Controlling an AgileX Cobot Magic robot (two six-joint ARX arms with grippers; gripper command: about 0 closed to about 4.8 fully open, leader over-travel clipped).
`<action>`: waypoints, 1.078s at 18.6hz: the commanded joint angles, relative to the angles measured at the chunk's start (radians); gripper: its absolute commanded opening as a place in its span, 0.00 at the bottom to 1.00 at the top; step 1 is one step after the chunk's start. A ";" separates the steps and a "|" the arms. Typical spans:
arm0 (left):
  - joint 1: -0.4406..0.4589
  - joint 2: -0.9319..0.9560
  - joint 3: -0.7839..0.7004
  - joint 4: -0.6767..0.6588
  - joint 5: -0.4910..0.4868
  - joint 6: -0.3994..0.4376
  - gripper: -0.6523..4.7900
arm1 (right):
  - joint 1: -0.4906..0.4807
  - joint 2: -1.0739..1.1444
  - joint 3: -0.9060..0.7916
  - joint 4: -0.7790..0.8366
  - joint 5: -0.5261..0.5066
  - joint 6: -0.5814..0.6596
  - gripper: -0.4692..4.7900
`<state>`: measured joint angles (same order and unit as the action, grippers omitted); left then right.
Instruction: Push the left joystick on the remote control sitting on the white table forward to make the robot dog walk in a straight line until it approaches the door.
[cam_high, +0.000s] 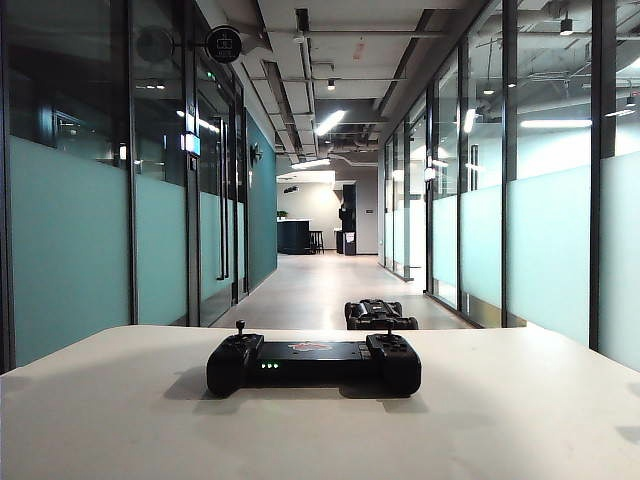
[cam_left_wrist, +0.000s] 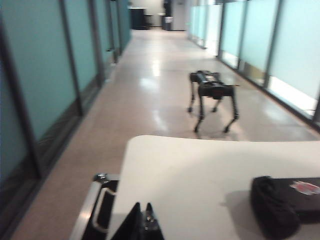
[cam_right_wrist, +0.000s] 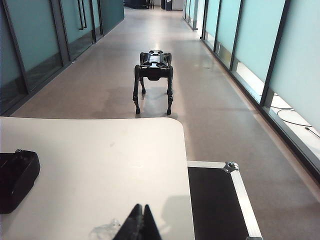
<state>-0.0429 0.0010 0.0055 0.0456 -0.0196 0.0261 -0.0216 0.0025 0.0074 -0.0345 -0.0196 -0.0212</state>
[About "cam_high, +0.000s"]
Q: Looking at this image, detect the black remote control with sticker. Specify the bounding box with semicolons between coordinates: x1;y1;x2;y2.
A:
205;319;423;400

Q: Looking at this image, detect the black robot car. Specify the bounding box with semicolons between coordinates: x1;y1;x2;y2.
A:
343;298;419;331

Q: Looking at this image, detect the dark kitchen counter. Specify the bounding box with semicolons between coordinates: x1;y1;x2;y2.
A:
277;219;311;255

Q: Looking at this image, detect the bright ceiling strip light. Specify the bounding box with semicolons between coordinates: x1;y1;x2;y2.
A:
314;110;347;136

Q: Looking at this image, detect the round black hanging sign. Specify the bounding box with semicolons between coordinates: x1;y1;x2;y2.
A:
205;24;244;64

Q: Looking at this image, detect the long black door handle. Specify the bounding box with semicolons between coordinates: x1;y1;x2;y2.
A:
214;115;230;280

